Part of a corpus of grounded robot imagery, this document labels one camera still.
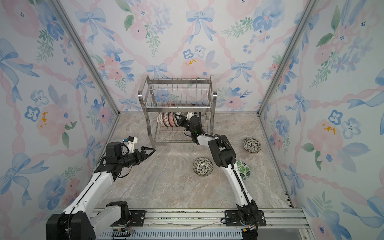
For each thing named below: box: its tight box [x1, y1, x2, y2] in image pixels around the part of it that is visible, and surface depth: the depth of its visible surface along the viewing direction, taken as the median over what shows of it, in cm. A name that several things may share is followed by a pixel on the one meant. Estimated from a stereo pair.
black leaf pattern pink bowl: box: [242, 137, 262, 154], surface depth 100 cm
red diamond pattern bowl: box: [162, 112, 171, 127], surface depth 103 cm
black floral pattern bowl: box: [167, 112, 176, 127], surface depth 102 cm
